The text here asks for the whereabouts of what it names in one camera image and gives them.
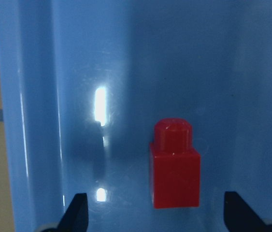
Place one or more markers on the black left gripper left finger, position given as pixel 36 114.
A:
pixel 75 218

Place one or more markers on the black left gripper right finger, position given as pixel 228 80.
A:
pixel 239 216

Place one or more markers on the red block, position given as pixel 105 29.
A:
pixel 174 165

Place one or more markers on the blue plastic tray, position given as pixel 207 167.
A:
pixel 83 83

